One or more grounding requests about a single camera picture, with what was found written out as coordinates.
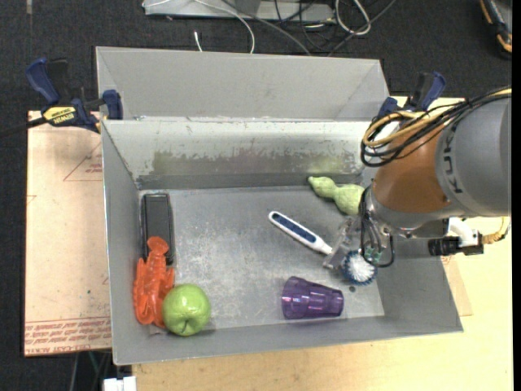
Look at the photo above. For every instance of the black cylinder on white bracket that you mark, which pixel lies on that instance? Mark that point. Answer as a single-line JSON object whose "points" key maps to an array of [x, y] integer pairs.
{"points": [[456, 243]]}

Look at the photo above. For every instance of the purple plastic cup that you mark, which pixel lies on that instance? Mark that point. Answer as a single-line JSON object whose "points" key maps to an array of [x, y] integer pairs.
{"points": [[311, 299]]}

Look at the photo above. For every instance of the white and blue dish brush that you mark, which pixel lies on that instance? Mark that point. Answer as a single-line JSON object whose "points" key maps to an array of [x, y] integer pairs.
{"points": [[295, 228]]}

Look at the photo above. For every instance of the grey metal bin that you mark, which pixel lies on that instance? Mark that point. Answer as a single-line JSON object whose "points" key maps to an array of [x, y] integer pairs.
{"points": [[244, 234]]}

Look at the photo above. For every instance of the green toy apple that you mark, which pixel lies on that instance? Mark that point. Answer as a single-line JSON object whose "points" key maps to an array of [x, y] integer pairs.
{"points": [[186, 308]]}

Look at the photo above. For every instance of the green toy gourd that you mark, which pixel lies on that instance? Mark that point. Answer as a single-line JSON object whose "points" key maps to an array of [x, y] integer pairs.
{"points": [[346, 198]]}

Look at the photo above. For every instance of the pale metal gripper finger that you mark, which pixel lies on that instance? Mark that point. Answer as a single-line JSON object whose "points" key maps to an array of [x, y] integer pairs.
{"points": [[334, 261], [343, 234]]}

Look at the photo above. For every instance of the dark green flat block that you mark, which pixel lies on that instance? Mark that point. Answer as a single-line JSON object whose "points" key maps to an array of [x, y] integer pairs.
{"points": [[157, 222]]}

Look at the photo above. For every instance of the orange toy lobster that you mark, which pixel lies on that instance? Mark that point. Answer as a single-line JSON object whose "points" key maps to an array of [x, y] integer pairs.
{"points": [[152, 279]]}

